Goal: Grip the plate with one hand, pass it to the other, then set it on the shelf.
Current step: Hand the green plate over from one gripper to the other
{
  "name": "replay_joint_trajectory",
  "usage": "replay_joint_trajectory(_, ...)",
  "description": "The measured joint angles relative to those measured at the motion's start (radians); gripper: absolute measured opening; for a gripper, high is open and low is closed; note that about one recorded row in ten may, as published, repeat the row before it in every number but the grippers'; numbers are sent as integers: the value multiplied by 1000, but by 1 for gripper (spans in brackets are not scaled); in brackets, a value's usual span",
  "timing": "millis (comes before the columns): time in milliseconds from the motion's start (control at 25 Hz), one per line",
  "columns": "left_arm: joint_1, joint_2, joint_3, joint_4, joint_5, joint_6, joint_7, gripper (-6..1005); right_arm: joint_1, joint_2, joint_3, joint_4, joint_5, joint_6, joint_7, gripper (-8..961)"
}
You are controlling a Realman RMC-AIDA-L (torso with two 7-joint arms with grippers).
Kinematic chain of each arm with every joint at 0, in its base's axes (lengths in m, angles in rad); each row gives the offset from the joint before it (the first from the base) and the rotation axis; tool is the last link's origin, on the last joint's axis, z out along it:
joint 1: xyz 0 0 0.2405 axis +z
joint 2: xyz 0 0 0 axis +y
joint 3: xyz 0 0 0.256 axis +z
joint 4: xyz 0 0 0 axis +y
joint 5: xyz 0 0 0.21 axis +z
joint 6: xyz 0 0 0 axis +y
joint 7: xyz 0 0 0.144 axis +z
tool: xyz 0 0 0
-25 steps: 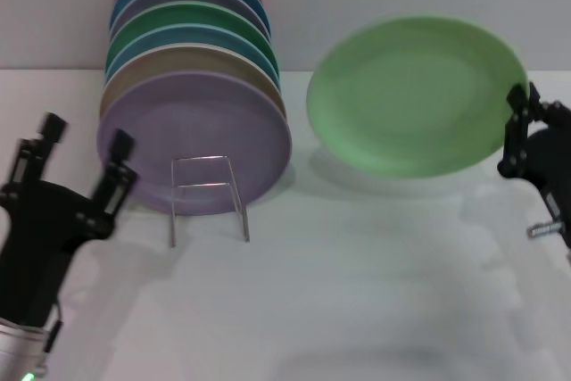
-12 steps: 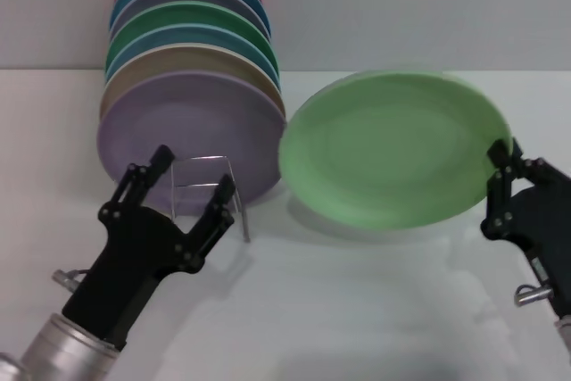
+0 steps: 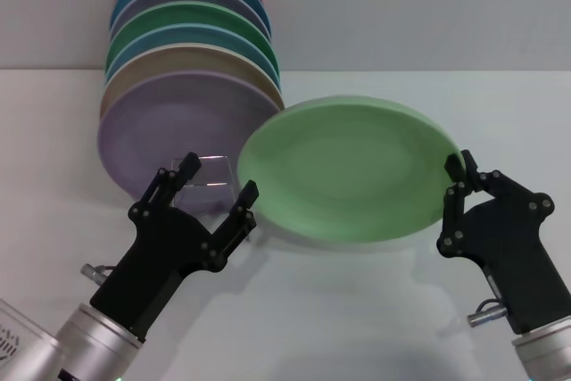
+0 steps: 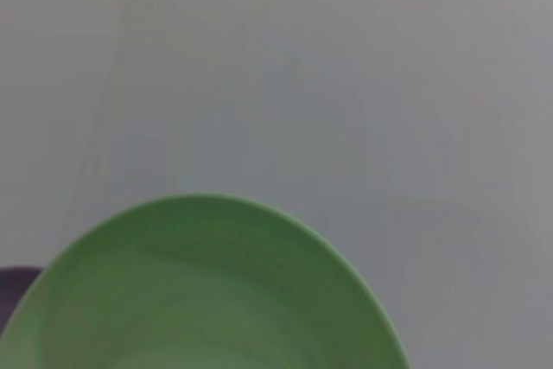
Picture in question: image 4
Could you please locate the light green plate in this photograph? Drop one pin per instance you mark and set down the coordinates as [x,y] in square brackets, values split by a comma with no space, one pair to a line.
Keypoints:
[207,291]

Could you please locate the dark red plate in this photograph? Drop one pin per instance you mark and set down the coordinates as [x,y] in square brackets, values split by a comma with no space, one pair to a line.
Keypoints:
[15,287]

